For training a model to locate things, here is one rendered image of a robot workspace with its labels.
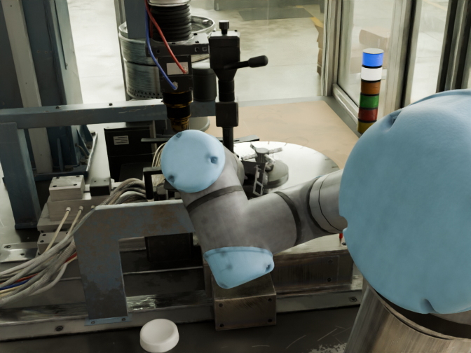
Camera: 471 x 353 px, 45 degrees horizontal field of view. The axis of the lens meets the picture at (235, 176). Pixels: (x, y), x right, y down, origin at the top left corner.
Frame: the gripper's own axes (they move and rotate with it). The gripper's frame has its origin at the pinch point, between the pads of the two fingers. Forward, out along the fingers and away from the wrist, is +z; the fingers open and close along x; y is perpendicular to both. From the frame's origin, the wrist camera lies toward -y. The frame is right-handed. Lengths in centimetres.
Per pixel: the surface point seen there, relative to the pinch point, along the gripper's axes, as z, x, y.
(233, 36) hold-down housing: -4.7, 26.7, -3.5
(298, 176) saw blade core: 18.0, 6.0, 8.0
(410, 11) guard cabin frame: 49, 56, 27
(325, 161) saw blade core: 24.9, 10.9, 12.6
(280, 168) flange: 18.2, 7.3, 4.1
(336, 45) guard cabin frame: 110, 69, 3
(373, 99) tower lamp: 29.4, 26.9, 21.1
